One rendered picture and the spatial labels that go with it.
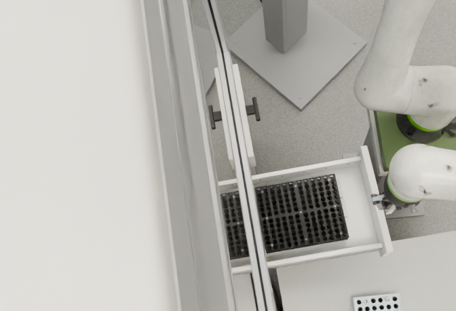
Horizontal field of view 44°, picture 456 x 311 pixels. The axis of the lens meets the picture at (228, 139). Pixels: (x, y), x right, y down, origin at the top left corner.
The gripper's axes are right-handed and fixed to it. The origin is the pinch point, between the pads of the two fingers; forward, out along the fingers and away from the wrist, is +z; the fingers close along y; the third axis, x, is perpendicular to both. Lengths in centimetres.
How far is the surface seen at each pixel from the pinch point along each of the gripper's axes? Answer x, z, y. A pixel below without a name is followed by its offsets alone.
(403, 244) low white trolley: -8.3, 17.1, 4.7
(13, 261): -17, -103, -52
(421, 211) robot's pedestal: 11, 92, 31
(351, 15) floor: 109, 93, 24
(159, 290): -21, -103, -40
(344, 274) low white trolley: -13.9, 17.1, -13.4
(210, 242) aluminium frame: -19, -106, -35
